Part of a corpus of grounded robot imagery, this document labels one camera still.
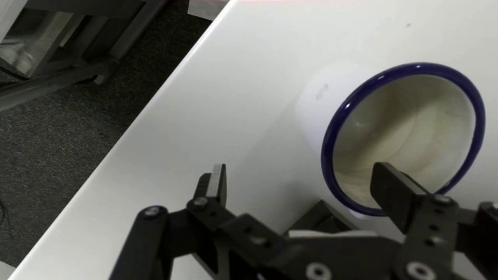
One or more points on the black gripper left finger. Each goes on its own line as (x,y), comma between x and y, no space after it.
(218,227)

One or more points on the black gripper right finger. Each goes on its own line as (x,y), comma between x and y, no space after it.
(429,234)

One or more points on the white enamel cup blue rim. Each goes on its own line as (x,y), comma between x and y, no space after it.
(409,125)

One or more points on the grey metal frame stand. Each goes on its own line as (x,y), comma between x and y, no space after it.
(62,67)

